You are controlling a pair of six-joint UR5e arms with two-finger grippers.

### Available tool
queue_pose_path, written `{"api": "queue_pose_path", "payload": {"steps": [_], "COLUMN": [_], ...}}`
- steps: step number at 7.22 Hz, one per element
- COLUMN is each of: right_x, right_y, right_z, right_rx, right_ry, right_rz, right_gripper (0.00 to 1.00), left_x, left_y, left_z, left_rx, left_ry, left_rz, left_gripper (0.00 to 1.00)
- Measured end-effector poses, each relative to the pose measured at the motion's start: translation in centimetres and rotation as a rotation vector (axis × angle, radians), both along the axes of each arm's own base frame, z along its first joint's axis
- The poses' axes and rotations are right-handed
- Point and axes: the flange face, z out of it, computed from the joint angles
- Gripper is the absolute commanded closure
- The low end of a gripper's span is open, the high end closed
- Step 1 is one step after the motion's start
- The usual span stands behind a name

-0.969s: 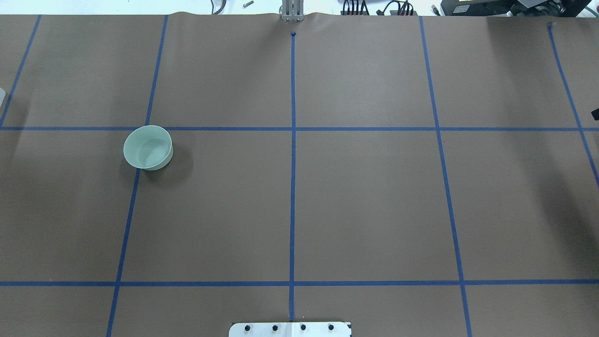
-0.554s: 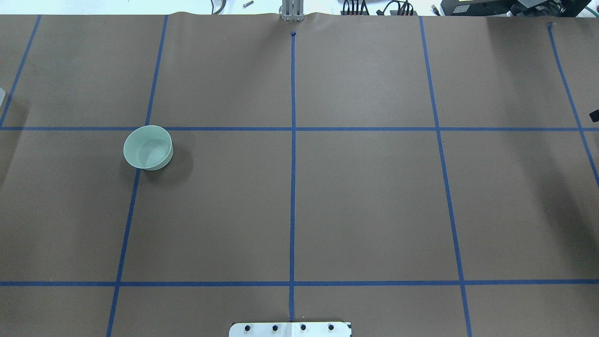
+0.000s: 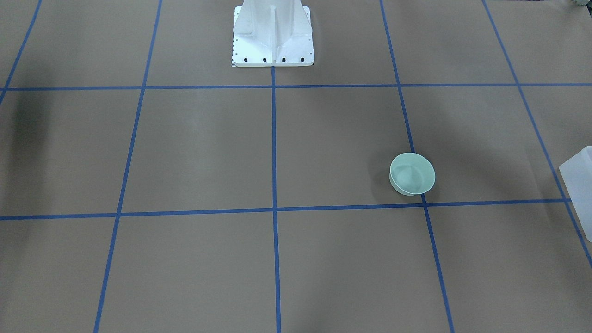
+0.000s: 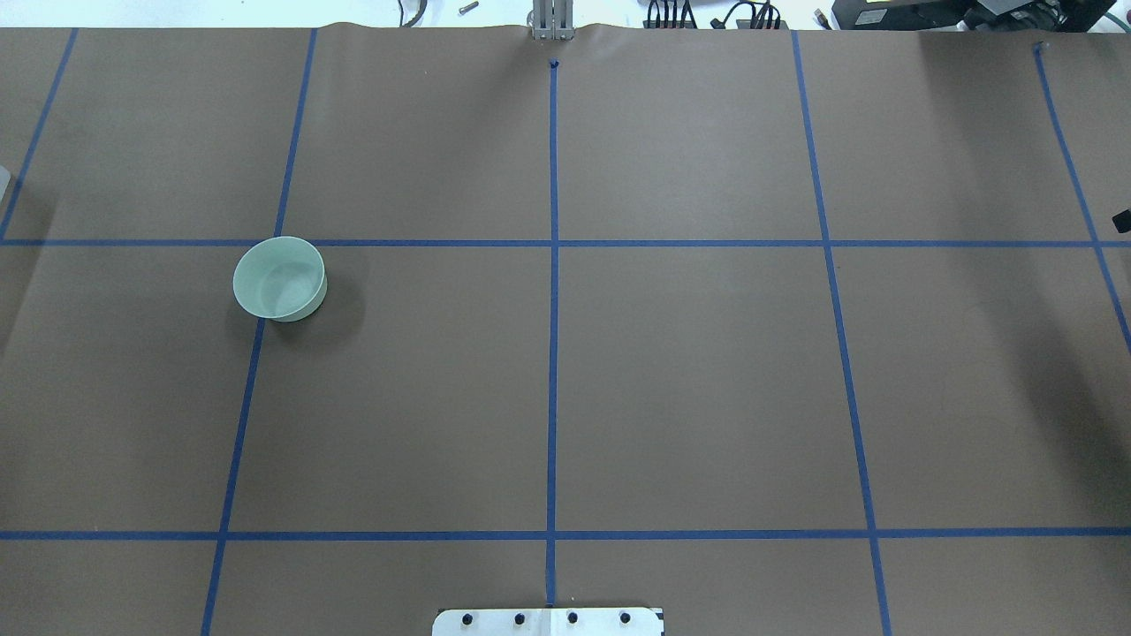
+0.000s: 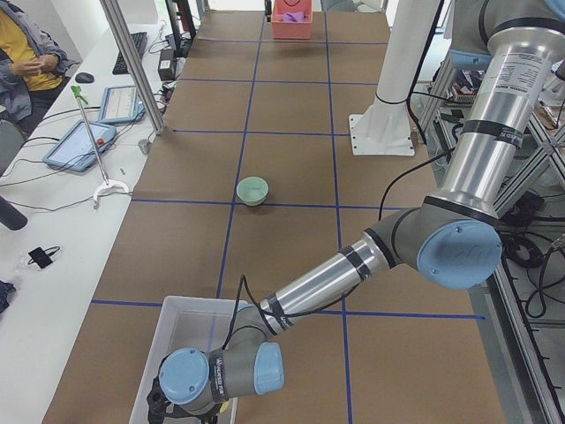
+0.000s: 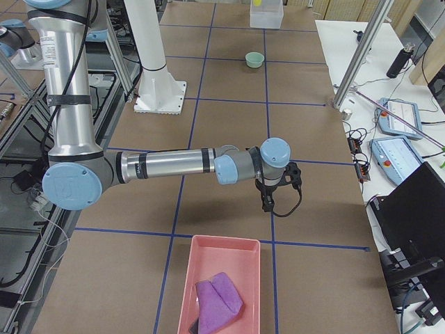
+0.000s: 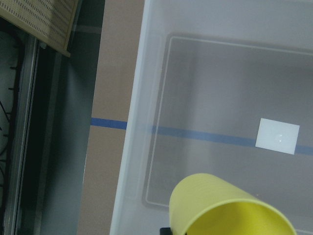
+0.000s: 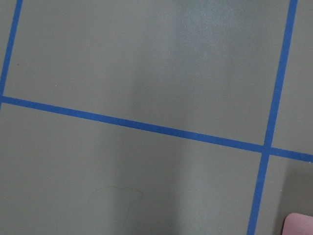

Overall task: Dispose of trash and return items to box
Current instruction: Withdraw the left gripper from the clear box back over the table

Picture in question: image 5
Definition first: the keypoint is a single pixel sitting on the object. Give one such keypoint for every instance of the near blue teach pendant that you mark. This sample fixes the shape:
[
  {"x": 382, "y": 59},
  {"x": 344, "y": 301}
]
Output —
[{"x": 75, "y": 152}]

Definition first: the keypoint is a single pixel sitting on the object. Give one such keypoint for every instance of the far blue teach pendant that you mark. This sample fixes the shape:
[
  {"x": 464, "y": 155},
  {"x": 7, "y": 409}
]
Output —
[{"x": 120, "y": 105}]

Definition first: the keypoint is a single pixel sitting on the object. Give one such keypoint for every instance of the grabber reacher stick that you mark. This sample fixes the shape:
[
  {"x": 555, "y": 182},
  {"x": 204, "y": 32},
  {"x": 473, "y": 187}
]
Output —
[{"x": 108, "y": 184}]

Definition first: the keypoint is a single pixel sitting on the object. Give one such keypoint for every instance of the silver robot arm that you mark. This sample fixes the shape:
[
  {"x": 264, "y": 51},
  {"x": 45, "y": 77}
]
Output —
[{"x": 450, "y": 239}]

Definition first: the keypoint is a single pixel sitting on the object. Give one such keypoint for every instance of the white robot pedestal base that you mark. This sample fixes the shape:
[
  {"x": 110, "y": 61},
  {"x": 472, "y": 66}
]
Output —
[{"x": 384, "y": 128}]

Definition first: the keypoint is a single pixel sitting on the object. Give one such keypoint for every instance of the person in yellow shirt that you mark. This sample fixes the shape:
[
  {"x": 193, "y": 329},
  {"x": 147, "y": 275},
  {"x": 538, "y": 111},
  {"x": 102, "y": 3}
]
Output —
[{"x": 33, "y": 69}]

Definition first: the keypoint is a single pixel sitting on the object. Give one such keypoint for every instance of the blue teach pendant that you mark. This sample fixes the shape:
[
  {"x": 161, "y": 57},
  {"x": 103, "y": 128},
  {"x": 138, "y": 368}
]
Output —
[
  {"x": 120, "y": 105},
  {"x": 75, "y": 152}
]

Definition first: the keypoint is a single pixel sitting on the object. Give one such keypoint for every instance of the black power adapter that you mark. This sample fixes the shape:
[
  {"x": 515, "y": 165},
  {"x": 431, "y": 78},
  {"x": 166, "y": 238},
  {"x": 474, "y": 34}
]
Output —
[{"x": 167, "y": 65}]

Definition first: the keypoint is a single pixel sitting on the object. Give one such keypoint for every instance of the black computer mouse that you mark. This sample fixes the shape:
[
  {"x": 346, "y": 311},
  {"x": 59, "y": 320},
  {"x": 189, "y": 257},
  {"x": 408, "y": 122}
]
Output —
[{"x": 84, "y": 78}]

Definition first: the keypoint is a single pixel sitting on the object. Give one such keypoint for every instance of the mint green bowl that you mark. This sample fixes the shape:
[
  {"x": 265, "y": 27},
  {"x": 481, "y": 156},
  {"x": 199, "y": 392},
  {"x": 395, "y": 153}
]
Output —
[{"x": 252, "y": 191}]

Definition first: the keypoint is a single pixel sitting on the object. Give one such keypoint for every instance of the pink plastic tray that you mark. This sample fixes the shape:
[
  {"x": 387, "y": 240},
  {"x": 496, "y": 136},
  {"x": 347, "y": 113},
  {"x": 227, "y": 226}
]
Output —
[{"x": 292, "y": 31}]

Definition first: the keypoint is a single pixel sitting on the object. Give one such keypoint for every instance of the purple cloth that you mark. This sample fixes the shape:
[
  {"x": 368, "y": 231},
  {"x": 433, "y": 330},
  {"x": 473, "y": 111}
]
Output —
[{"x": 293, "y": 17}]

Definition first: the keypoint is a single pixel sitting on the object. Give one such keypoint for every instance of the aluminium frame post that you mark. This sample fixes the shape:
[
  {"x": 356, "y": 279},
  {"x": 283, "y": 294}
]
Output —
[{"x": 120, "y": 30}]

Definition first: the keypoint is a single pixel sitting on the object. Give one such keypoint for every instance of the translucent white plastic box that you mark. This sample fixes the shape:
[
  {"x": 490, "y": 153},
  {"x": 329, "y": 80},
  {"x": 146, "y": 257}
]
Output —
[{"x": 184, "y": 322}]

